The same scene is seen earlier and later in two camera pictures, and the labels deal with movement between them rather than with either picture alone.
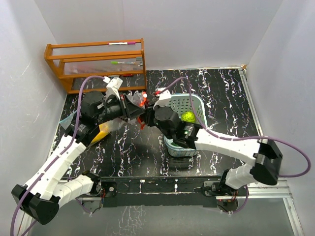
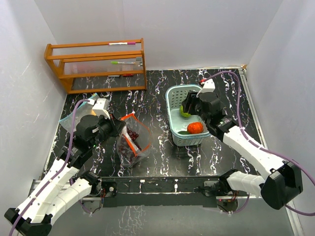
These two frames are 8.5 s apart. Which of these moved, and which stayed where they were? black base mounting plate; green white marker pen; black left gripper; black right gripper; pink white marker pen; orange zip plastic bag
Moved: black left gripper; black right gripper; orange zip plastic bag
Stayed: green white marker pen; black base mounting plate; pink white marker pen
